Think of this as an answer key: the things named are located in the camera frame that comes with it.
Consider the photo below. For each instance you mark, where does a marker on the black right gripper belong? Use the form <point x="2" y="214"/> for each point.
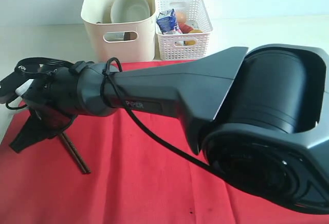
<point x="46" y="120"/>

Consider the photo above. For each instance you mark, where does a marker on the dark wooden chopstick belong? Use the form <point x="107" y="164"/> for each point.
<point x="73" y="152"/>
<point x="80" y="157"/>

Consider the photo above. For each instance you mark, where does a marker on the red table cloth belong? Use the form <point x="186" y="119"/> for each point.
<point x="133" y="180"/>

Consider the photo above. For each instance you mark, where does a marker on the white ceramic bowl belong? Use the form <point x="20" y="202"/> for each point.
<point x="128" y="11"/>

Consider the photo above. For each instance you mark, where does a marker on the blue milk carton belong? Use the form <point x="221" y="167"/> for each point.
<point x="167" y="22"/>

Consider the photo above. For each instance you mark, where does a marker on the yellow lemon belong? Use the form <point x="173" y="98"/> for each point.
<point x="193" y="38"/>

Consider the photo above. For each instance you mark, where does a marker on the red toy shrimp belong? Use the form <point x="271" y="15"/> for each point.
<point x="185" y="29"/>

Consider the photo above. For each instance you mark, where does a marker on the brown egg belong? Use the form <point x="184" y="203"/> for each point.
<point x="181" y="17"/>

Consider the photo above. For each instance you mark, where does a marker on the steel cup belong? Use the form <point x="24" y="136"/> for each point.
<point x="106" y="19"/>

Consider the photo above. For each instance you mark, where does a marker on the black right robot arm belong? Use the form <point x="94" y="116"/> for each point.
<point x="257" y="119"/>

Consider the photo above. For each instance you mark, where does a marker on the cream plastic bin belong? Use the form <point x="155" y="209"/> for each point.
<point x="121" y="28"/>

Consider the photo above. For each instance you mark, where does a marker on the white perforated basket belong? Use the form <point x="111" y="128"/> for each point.
<point x="195" y="26"/>

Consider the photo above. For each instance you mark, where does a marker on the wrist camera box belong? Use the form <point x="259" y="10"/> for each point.
<point x="13" y="81"/>

